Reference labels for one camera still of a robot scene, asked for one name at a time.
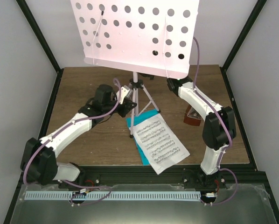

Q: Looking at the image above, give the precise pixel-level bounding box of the lilac music stand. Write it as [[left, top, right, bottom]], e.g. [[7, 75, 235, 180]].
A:
[[70, 0, 200, 138]]

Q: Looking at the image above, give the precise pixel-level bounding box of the red wooden metronome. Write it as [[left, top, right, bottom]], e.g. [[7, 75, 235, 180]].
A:
[[183, 105, 202, 126]]

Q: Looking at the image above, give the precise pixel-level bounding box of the blue sheet music page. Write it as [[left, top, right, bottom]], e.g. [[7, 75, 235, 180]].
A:
[[132, 109, 160, 166]]

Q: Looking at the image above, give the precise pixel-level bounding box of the white sheet music page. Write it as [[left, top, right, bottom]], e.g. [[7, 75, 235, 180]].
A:
[[145, 113, 190, 175]]

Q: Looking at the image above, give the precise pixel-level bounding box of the clear plastic metronome cover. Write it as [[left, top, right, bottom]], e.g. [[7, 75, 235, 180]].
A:
[[187, 107, 202, 120]]

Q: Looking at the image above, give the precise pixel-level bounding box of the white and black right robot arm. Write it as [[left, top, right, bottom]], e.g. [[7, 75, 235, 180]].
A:
[[136, 74, 236, 188]]

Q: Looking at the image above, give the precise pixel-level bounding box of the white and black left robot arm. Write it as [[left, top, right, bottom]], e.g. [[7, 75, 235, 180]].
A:
[[21, 84, 137, 189]]

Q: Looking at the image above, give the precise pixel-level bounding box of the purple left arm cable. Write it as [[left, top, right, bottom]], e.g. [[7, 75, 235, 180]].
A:
[[22, 78, 121, 189]]

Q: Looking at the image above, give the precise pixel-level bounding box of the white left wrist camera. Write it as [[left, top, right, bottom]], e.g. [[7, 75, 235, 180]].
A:
[[117, 85, 133, 104]]

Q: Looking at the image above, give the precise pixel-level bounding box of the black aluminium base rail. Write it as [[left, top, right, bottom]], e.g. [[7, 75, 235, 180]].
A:
[[57, 164, 266, 187]]

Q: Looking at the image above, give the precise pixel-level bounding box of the light blue slotted cable duct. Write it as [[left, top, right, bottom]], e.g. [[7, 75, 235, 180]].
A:
[[24, 191, 201, 201]]

